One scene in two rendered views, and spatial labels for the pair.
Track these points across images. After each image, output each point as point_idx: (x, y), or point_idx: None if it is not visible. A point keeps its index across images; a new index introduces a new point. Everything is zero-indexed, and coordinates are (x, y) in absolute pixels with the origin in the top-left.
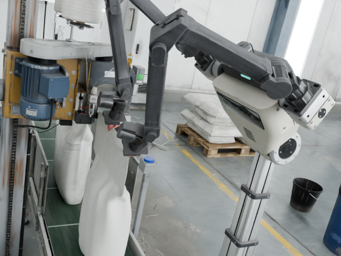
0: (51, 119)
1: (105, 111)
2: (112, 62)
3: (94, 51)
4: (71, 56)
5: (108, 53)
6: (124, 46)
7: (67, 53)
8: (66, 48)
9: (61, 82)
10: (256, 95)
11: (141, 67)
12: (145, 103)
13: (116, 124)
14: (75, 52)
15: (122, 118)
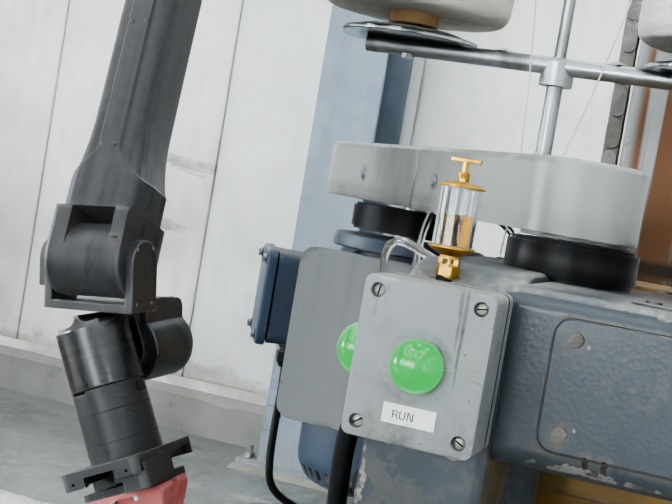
0: (267, 445)
1: (178, 438)
2: (461, 257)
3: (439, 174)
4: (362, 188)
5: (505, 201)
6: (118, 27)
7: (353, 171)
8: (352, 147)
9: (263, 266)
10: None
11: (418, 280)
12: None
13: (92, 492)
14: (375, 168)
15: (89, 467)
